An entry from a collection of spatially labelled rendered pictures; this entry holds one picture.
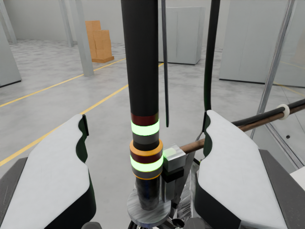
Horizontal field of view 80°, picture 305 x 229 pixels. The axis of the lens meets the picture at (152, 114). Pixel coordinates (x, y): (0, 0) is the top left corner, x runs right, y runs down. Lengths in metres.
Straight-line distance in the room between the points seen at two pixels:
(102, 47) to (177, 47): 3.09
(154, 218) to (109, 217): 1.79
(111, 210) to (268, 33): 5.08
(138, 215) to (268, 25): 5.47
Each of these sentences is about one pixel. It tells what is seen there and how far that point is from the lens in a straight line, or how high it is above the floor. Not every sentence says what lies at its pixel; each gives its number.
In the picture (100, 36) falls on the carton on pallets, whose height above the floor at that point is 1.04.
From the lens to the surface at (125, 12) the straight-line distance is 0.18.
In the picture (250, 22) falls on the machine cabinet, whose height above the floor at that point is 1.52.
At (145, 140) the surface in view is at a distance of 0.22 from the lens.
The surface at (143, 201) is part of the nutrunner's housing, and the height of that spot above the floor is 1.48.
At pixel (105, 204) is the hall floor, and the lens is 2.18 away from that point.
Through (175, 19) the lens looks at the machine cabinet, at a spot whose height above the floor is 1.57.
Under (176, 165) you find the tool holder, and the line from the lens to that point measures 0.27.
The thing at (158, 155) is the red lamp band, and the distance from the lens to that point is 0.23.
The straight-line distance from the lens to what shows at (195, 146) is 0.29.
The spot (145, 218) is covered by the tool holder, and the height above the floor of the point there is 1.46.
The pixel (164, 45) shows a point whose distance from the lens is 0.18.
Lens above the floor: 1.72
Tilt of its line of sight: 28 degrees down
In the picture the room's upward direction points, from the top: 1 degrees counter-clockwise
